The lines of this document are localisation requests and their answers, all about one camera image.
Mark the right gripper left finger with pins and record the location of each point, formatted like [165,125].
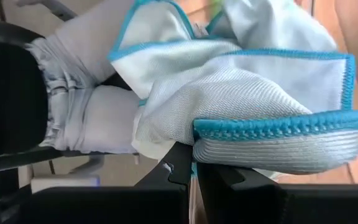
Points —
[179,168]

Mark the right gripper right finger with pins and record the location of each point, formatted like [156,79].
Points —
[228,193]

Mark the light blue microfiber towel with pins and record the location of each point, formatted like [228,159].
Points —
[228,93]
[275,25]

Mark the white box device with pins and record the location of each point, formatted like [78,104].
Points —
[64,184]

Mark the black office chair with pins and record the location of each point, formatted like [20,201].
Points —
[8,93]

